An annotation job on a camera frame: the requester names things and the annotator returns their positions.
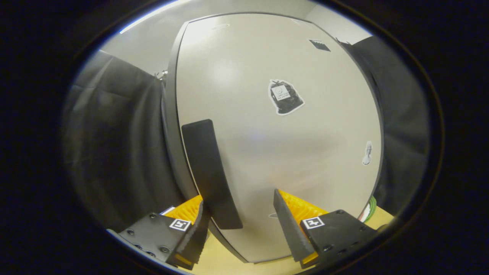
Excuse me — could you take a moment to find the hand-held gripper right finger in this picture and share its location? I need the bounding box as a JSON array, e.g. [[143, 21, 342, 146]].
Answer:
[[273, 188, 382, 270]]

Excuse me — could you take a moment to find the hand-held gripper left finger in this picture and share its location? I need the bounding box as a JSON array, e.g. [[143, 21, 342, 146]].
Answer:
[[118, 195, 211, 271]]

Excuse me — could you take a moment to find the black door handle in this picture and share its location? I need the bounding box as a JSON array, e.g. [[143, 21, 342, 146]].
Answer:
[[181, 119, 244, 230]]

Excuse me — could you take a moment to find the black backdrop cloth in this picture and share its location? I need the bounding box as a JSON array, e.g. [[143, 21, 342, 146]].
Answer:
[[338, 35, 432, 219], [61, 50, 188, 234]]

